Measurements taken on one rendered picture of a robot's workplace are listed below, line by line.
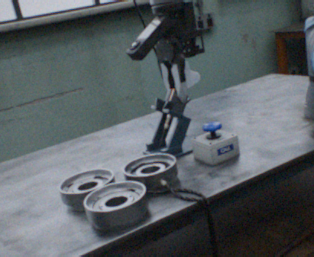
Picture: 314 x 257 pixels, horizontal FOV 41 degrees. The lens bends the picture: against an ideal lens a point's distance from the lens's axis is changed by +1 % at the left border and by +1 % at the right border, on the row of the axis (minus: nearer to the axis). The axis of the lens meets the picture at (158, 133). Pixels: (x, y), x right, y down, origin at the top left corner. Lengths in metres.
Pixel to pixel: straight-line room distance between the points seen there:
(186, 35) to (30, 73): 1.53
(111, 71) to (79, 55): 0.21
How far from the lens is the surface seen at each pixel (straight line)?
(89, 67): 2.44
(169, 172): 0.77
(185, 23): 0.94
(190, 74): 0.94
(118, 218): 0.67
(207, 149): 0.85
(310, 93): 1.06
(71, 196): 0.77
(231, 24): 2.92
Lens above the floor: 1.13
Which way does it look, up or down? 17 degrees down
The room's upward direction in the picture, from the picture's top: 11 degrees counter-clockwise
